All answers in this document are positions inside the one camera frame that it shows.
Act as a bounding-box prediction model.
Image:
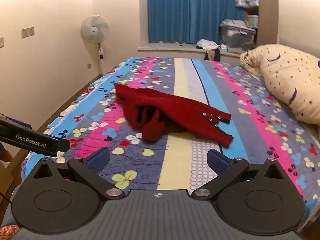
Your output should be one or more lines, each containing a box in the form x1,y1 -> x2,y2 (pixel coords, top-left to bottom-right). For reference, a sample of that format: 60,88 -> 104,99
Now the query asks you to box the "white clothes pile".
196,39 -> 220,50

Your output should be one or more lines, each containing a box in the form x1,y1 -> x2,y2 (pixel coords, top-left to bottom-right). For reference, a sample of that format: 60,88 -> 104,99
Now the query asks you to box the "red knit sweater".
114,82 -> 234,147

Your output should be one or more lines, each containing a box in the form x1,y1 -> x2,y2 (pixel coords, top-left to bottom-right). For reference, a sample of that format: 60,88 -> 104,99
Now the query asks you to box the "black cable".
0,191 -> 12,204

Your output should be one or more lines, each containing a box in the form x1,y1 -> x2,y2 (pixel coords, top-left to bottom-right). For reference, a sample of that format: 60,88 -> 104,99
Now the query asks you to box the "white shelf box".
247,14 -> 259,28

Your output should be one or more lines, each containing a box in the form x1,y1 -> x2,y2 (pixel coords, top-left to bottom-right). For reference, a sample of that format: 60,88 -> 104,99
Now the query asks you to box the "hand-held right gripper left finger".
29,147 -> 125,200

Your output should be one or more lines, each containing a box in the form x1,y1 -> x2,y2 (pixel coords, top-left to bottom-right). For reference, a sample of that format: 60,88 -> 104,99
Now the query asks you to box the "white standing fan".
80,15 -> 110,75

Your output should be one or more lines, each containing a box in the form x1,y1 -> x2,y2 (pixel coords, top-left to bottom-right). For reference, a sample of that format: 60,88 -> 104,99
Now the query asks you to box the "person's left hand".
0,142 -> 12,162

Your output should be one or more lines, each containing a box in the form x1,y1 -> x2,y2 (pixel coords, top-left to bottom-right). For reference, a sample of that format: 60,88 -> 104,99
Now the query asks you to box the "floral striped blanket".
21,56 -> 320,233

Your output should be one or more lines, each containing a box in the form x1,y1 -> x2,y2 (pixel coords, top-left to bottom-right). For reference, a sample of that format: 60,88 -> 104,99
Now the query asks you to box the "orange patterned cloth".
0,225 -> 19,240

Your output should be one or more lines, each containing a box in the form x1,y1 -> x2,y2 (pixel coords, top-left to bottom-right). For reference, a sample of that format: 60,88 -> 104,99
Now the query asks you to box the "blue curtain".
147,0 -> 244,44

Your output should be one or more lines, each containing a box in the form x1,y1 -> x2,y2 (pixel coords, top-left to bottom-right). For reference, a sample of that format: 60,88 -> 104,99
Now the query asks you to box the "double wall switch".
21,27 -> 34,39

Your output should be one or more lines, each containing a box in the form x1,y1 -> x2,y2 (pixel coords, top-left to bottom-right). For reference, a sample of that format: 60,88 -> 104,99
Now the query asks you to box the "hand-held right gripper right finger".
191,148 -> 288,202

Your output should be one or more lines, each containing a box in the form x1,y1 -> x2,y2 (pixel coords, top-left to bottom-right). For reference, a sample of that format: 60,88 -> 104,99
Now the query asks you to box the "dark bag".
204,48 -> 221,61

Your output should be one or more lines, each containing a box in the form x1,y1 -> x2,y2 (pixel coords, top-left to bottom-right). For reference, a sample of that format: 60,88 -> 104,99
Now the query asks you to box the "cream star print pillow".
239,44 -> 320,125

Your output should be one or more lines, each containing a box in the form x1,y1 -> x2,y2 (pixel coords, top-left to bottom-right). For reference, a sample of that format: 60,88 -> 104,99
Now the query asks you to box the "wooden shelf unit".
242,0 -> 279,48

